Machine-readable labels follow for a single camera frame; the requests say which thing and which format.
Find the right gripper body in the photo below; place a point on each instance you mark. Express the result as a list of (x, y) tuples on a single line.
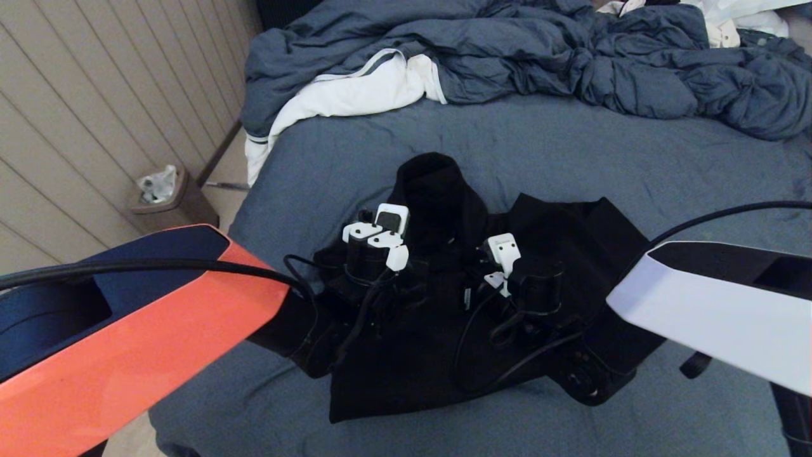
[(491, 311)]

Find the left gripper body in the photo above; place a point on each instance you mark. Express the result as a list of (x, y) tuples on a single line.
[(415, 279)]

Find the black zip hoodie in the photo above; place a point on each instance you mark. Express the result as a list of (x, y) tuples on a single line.
[(406, 374)]

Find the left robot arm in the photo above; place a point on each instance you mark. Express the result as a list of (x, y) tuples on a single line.
[(127, 355)]

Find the blue bed sheet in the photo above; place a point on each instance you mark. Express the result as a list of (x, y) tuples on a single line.
[(571, 158)]

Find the white garment with dark trim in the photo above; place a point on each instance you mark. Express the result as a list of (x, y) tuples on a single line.
[(342, 95)]

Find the beige trash bin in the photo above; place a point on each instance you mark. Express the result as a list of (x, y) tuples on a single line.
[(181, 212)]

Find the crumpled blue duvet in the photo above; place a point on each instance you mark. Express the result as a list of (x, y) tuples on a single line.
[(507, 44)]

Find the white plastic bin bag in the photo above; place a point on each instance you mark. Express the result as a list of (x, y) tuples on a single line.
[(158, 184)]

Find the dark headboard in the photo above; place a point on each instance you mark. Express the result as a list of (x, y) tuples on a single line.
[(285, 11)]

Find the cream crumpled garment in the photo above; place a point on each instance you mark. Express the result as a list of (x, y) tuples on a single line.
[(720, 32)]

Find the white pillow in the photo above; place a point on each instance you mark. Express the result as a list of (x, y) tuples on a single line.
[(755, 14)]

